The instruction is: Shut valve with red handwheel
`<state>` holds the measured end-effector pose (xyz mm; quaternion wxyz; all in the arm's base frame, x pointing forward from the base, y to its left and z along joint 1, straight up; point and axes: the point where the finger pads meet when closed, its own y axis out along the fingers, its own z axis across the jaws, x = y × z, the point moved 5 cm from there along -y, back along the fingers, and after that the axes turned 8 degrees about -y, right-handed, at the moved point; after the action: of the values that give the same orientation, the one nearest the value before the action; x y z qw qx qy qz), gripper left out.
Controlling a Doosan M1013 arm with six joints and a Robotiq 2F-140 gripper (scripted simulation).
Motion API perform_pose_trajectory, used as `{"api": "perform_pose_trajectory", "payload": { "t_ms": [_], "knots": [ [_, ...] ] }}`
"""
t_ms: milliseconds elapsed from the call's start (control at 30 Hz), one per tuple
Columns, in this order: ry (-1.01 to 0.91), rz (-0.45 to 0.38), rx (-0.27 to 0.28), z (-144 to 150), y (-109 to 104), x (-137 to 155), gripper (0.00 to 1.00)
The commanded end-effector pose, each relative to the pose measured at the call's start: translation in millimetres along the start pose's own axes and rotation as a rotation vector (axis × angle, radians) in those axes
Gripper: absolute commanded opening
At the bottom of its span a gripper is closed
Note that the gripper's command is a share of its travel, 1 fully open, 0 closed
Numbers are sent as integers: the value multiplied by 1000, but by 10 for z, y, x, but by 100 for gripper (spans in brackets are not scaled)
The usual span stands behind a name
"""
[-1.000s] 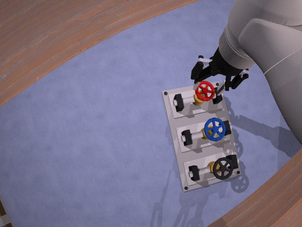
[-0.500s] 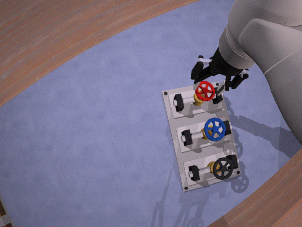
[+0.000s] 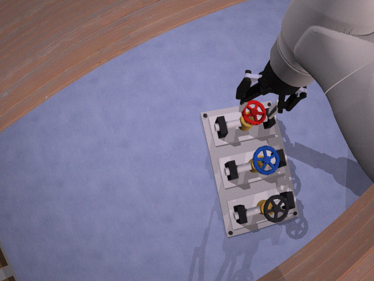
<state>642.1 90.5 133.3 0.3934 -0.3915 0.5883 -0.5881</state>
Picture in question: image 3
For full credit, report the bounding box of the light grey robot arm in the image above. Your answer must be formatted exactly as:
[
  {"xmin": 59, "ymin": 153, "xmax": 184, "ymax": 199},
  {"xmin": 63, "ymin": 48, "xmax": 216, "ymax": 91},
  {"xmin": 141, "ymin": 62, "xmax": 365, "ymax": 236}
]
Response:
[{"xmin": 270, "ymin": 0, "xmax": 374, "ymax": 183}]

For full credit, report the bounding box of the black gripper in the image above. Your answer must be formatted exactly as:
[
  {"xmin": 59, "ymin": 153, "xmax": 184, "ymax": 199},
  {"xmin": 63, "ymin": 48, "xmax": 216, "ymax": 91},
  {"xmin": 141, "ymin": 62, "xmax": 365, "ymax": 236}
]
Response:
[{"xmin": 236, "ymin": 60, "xmax": 307, "ymax": 119}]

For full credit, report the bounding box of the valve with blue handwheel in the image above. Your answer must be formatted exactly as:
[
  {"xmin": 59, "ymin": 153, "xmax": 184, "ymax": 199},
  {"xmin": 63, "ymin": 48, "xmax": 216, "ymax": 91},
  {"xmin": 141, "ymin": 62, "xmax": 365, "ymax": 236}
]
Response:
[{"xmin": 219, "ymin": 145, "xmax": 287, "ymax": 189}]

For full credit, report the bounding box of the grey pipe valve with black end clamps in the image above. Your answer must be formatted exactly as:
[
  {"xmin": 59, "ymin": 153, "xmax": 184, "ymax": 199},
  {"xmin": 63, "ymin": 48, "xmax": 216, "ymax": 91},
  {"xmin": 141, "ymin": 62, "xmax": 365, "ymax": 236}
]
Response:
[{"xmin": 228, "ymin": 184, "xmax": 296, "ymax": 230}]

